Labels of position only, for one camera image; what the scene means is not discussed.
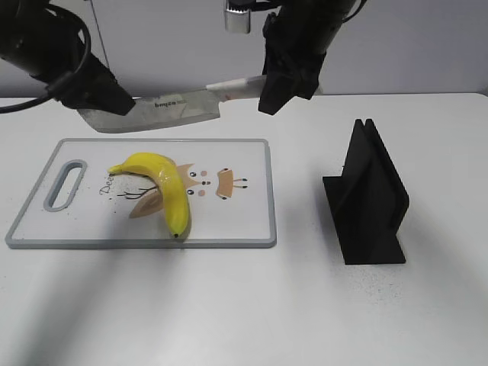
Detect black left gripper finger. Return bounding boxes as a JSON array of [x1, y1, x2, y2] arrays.
[[78, 78, 136, 116]]

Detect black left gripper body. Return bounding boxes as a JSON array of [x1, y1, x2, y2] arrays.
[[45, 49, 115, 109]]

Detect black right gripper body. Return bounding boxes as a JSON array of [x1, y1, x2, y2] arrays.
[[262, 11, 325, 99]]

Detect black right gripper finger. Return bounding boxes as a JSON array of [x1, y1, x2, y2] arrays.
[[258, 72, 301, 114]]

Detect white-handled kitchen knife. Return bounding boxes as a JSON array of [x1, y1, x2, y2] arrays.
[[78, 75, 266, 133]]

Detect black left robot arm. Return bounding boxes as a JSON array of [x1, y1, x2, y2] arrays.
[[1, 1, 135, 115]]

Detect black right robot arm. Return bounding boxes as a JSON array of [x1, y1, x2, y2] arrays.
[[258, 0, 365, 115]]

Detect yellow plastic banana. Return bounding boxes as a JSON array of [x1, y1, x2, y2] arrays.
[[108, 152, 190, 238]]

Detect white grey-rimmed cutting board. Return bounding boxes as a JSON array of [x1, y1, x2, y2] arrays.
[[5, 138, 276, 249]]

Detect black knife stand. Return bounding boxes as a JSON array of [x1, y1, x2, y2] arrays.
[[323, 118, 409, 265]]

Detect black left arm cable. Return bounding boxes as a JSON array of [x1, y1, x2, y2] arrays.
[[0, 3, 92, 115]]

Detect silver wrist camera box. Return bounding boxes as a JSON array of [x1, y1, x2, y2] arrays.
[[223, 0, 252, 34]]

